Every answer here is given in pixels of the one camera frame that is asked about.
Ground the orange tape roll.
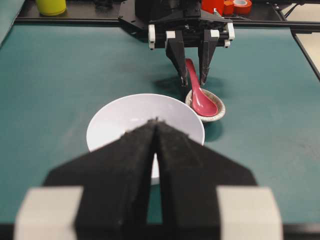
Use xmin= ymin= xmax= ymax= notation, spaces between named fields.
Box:
xmin=233 ymin=0 xmax=252 ymax=15

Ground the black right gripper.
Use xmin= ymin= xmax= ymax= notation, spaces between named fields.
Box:
xmin=148 ymin=7 xmax=235 ymax=87

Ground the red cup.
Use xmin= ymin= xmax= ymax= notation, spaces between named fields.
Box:
xmin=201 ymin=0 xmax=224 ymax=15

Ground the white bowl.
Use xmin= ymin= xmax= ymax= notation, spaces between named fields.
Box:
xmin=86 ymin=93 xmax=206 ymax=186

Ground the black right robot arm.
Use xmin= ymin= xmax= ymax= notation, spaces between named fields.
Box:
xmin=118 ymin=0 xmax=235 ymax=87

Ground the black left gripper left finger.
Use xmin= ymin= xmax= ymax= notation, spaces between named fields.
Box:
xmin=13 ymin=117 xmax=157 ymax=240

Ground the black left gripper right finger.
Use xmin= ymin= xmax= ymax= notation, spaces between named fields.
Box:
xmin=155 ymin=122 xmax=284 ymax=240

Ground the yellow-green cup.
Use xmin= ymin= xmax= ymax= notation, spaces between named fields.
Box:
xmin=35 ymin=0 xmax=67 ymax=16

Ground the small crackle ceramic dish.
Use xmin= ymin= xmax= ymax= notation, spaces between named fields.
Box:
xmin=184 ymin=88 xmax=226 ymax=123

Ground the red plastic spoon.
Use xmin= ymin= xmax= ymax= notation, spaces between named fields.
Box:
xmin=185 ymin=58 xmax=218 ymax=117

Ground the orange hexagonal block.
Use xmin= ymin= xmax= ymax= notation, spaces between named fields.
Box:
xmin=223 ymin=0 xmax=234 ymax=16

